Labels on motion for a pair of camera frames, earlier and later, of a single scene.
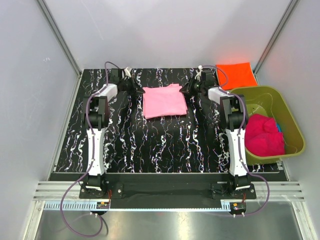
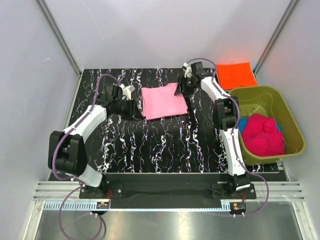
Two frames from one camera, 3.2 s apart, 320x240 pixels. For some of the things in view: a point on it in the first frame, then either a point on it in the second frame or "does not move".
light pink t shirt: x=164 y=101 does not move
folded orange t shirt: x=239 y=75 does not move
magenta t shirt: x=262 y=137 does not move
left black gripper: x=135 y=89 -> x=131 y=103
